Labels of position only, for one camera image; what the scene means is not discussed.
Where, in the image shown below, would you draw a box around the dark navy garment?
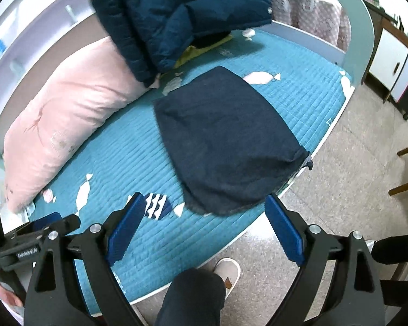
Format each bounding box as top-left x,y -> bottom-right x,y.
154,66 -> 313,216

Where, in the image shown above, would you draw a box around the beige slipper shoe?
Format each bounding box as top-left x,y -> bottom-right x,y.
213,258 -> 241,298

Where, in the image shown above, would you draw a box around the person leg dark trousers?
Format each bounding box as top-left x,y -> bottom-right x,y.
155,268 -> 226,326

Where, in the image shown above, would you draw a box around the pink duvet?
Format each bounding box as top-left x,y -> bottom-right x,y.
3,37 -> 148,213

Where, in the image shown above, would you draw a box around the white cabinet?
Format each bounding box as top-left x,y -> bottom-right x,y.
369,24 -> 408,102

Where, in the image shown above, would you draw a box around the lilac bed shelf headboard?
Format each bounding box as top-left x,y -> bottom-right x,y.
0,0 -> 99,150

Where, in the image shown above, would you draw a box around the pink patterned cloth cover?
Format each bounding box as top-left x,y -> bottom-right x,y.
272,0 -> 351,52

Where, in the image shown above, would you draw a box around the navy and yellow puffer jacket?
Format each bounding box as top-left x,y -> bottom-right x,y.
91,0 -> 272,86

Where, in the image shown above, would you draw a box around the light green bed frame post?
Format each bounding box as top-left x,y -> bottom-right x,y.
338,0 -> 374,87

